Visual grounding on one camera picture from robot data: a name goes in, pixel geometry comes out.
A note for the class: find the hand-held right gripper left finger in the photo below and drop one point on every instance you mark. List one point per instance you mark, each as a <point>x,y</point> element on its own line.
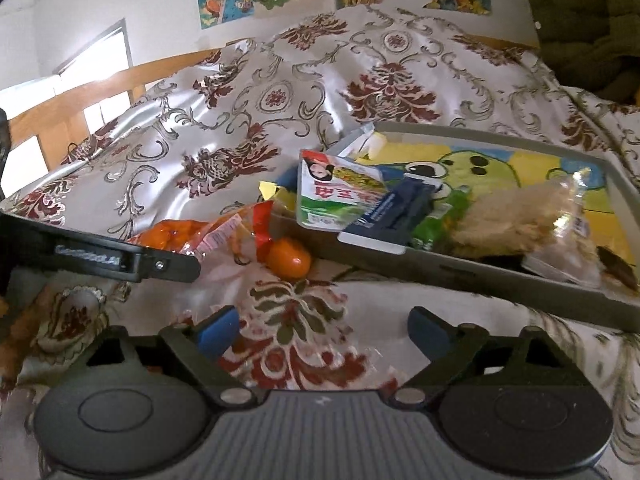
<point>217,332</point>

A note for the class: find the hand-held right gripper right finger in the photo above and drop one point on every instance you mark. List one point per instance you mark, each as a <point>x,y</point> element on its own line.
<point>427,332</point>

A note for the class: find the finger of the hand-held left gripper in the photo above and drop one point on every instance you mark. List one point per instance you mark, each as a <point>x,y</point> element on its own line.
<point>150,265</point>

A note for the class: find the orange snack bag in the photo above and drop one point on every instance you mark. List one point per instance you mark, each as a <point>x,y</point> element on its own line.
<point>170,235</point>

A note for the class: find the grey tray with cartoon picture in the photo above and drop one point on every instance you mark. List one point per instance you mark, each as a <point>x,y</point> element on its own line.
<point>450,272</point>

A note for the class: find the green snack tube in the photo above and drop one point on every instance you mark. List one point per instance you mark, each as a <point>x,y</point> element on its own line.
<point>440,225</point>

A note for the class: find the dark blue snack packet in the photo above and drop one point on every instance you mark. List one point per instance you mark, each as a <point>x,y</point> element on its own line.
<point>390,220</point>

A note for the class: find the rice crisp snack packet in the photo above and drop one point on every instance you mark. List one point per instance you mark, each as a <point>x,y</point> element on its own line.
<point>575,240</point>
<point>505,220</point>

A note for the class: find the yellow foil snack packet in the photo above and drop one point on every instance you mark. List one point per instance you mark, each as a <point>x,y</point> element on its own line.
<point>280,195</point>

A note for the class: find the green and white drink pouch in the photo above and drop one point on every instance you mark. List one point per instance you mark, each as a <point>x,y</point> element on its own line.
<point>340,195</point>

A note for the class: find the dark brown jerky snack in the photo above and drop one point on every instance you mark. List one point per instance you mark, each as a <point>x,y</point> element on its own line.
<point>622,270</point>

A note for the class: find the window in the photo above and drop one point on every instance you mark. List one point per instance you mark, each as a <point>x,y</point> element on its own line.
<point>95,50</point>

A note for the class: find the floral printed blanket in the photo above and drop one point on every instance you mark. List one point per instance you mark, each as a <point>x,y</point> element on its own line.
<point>300,85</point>

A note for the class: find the olive puffer jacket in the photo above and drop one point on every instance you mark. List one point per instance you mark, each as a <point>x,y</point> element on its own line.
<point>585,25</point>

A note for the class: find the wooden bed frame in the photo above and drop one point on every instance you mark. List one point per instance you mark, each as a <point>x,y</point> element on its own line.
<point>50,120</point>

